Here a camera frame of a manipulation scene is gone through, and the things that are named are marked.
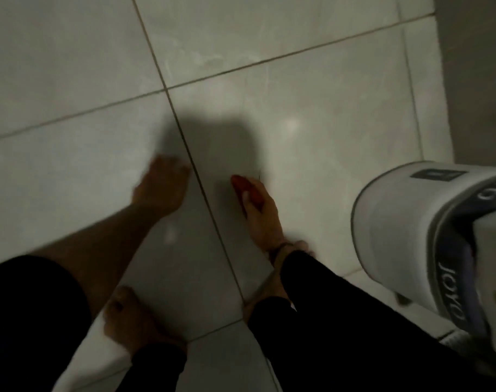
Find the dark wrist band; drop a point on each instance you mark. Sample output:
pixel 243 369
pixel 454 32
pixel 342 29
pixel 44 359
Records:
pixel 279 250

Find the black trouser leg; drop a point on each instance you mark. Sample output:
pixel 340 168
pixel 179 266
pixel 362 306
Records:
pixel 158 369

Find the person's left foot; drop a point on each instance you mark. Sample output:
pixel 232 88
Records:
pixel 134 320

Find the person's left fingers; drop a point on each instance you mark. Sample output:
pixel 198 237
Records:
pixel 172 166

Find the person's right fingers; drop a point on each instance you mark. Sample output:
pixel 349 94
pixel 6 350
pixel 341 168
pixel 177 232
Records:
pixel 257 195

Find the person's left hand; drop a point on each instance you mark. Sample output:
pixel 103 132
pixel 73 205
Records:
pixel 160 187

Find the small red object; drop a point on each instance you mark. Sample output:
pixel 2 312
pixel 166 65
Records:
pixel 242 186

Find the person's right hand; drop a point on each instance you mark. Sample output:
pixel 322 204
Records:
pixel 263 224

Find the person's left forearm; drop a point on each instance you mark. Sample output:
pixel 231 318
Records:
pixel 105 244

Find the person's right forearm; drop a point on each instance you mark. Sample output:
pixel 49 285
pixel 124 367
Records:
pixel 354 334

